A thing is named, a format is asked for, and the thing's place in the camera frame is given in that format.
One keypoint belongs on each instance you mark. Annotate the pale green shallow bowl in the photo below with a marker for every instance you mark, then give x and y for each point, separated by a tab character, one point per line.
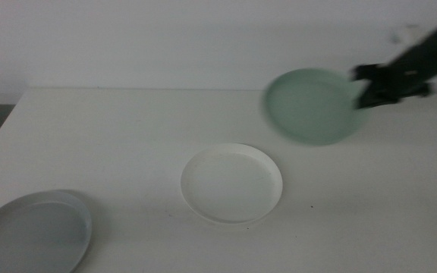
309	110

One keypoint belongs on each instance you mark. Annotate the white shallow bowl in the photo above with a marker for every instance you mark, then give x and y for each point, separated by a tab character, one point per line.
231	184

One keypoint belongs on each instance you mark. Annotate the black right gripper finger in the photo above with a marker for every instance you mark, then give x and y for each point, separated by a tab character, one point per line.
376	100
366	72

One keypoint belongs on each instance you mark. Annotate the grey shallow bowl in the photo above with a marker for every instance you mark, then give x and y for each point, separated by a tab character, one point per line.
40	235

